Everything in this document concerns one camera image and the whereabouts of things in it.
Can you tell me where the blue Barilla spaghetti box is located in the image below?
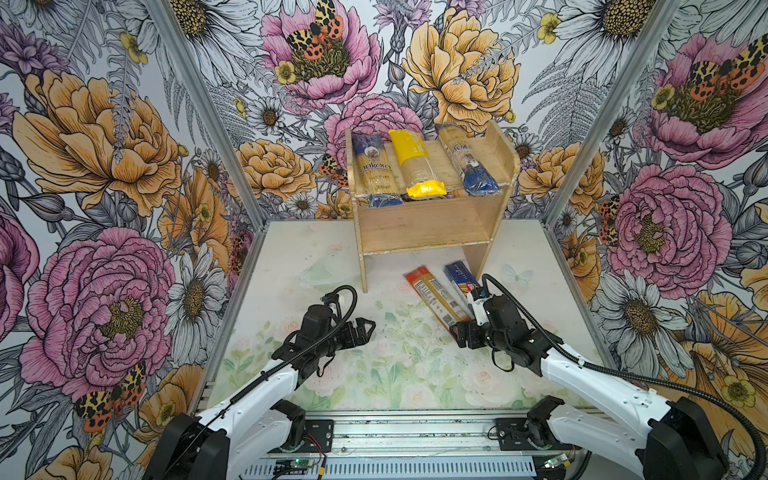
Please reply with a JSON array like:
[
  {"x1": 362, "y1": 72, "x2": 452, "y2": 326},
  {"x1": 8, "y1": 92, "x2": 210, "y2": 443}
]
[{"x1": 443, "y1": 260, "x2": 479, "y2": 298}]

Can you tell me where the red clear spaghetti bag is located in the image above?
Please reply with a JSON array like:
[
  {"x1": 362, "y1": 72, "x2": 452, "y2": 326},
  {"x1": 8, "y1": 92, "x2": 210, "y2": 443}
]
[{"x1": 405, "y1": 266, "x2": 470, "y2": 331}]

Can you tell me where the blue gold spaghetti bag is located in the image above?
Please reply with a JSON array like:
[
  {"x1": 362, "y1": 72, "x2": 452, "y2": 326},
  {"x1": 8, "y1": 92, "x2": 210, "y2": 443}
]
[{"x1": 435, "y1": 123, "x2": 501, "y2": 197}]

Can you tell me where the dark blue spaghetti bag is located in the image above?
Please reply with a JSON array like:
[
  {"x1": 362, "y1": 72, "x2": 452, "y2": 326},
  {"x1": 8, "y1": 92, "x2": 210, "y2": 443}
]
[{"x1": 351, "y1": 133, "x2": 403, "y2": 208}]

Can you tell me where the yellow spaghetti bag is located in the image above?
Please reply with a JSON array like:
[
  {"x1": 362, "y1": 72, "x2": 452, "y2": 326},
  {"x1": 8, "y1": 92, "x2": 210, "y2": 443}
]
[{"x1": 389, "y1": 129, "x2": 447, "y2": 200}]

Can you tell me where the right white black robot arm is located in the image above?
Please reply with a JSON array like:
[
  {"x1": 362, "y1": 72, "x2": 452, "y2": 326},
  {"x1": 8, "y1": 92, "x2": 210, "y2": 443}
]
[{"x1": 451, "y1": 287, "x2": 728, "y2": 479}]

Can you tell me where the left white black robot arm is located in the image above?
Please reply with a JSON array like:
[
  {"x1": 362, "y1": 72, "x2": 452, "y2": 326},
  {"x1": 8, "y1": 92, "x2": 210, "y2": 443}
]
[{"x1": 143, "y1": 302, "x2": 376, "y2": 479}]

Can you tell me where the wooden two-tier shelf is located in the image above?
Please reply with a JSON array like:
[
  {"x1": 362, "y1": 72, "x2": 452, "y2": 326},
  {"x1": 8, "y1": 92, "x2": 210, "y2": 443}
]
[{"x1": 345, "y1": 121, "x2": 520, "y2": 292}]

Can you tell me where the small green circuit board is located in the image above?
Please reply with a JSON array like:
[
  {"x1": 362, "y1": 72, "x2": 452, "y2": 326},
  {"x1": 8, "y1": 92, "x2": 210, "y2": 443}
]
[{"x1": 272, "y1": 458, "x2": 319, "y2": 477}]

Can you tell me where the right small circuit board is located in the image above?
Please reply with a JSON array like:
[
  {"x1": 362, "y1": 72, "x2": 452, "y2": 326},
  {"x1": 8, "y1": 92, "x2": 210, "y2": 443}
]
[{"x1": 542, "y1": 453, "x2": 571, "y2": 469}]

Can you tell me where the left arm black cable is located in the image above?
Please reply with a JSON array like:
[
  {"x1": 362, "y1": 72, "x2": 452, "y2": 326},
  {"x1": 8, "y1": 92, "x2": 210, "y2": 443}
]
[{"x1": 173, "y1": 284, "x2": 359, "y2": 475}]

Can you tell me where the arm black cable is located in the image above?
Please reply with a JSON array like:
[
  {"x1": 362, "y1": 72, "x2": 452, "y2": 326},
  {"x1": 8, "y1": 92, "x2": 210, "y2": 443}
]
[
  {"x1": 481, "y1": 273, "x2": 768, "y2": 480},
  {"x1": 173, "y1": 284, "x2": 359, "y2": 475}
]

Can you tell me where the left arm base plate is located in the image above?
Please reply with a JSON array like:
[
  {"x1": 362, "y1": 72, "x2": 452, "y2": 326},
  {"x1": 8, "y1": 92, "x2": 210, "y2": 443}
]
[{"x1": 282, "y1": 419, "x2": 335, "y2": 454}]

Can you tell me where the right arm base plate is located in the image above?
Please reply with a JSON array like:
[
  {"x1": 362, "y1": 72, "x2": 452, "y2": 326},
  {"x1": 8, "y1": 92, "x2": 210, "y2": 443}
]
[{"x1": 487, "y1": 417, "x2": 580, "y2": 451}]

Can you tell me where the aluminium front rail frame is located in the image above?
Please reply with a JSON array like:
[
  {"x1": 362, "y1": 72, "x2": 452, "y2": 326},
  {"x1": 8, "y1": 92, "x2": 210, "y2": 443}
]
[{"x1": 149, "y1": 409, "x2": 685, "y2": 480}]

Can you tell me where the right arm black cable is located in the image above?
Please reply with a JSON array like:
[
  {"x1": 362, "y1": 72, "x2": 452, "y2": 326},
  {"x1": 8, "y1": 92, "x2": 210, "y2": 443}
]
[{"x1": 481, "y1": 273, "x2": 768, "y2": 480}]

